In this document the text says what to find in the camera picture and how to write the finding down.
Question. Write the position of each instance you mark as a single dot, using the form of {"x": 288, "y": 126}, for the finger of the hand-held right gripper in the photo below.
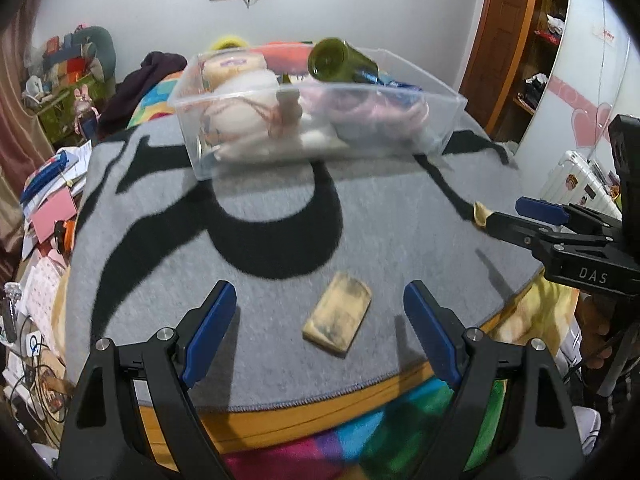
{"x": 540, "y": 210}
{"x": 515, "y": 232}

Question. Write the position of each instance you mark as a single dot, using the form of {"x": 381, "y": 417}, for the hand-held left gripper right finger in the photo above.
{"x": 430, "y": 335}

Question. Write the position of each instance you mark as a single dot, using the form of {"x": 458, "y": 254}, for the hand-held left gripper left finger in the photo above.
{"x": 212, "y": 330}

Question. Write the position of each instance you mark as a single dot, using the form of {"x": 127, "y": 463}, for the small beige cloth piece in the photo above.
{"x": 481, "y": 214}

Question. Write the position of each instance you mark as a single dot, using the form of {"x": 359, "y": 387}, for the tan rectangular block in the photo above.
{"x": 337, "y": 317}

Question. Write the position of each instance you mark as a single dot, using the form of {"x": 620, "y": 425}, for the clear plastic box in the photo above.
{"x": 442, "y": 125}

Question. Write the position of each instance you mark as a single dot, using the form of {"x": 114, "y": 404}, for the dark green glass bottle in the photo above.
{"x": 335, "y": 60}

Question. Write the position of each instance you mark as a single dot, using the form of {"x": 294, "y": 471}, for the white round tape roll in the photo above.
{"x": 235, "y": 72}

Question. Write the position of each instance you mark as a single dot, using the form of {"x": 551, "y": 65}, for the person's right hand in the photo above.
{"x": 592, "y": 330}

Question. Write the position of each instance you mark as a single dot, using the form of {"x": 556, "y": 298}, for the white suitcase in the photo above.
{"x": 570, "y": 175}

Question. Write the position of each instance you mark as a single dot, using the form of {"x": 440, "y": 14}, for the grey and black blanket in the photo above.
{"x": 400, "y": 210}

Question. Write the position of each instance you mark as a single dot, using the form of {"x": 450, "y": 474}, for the white pink sliding door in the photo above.
{"x": 590, "y": 85}

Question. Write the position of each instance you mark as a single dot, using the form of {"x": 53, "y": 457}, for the orange black object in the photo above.
{"x": 64, "y": 237}

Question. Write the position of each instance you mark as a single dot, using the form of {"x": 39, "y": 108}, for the wooden shelf unit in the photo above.
{"x": 547, "y": 35}

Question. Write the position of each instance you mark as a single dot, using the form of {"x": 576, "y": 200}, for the white power adapter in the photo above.
{"x": 35, "y": 342}

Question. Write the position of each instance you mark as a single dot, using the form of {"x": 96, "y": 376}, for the wooden door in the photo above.
{"x": 500, "y": 35}

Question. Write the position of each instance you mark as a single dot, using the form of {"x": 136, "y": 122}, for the pink book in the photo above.
{"x": 52, "y": 215}

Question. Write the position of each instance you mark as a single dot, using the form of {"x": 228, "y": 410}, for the pile of papers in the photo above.
{"x": 75, "y": 175}

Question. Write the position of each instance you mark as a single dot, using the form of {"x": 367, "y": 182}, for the blue and white packet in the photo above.
{"x": 45, "y": 177}

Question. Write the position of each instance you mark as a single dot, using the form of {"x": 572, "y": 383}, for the small beige cylinder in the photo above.
{"x": 289, "y": 107}

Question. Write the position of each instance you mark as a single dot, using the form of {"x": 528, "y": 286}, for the rabbit toy figure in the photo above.
{"x": 84, "y": 107}

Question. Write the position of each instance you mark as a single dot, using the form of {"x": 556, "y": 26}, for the dark purple cloth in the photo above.
{"x": 150, "y": 75}

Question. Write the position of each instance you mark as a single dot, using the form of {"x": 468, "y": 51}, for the striped pink curtain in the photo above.
{"x": 20, "y": 130}

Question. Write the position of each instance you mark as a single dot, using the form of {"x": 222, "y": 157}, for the grey-green curved plush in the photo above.
{"x": 105, "y": 45}

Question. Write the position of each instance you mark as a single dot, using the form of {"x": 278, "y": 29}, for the stack of colourful boxes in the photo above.
{"x": 67, "y": 60}

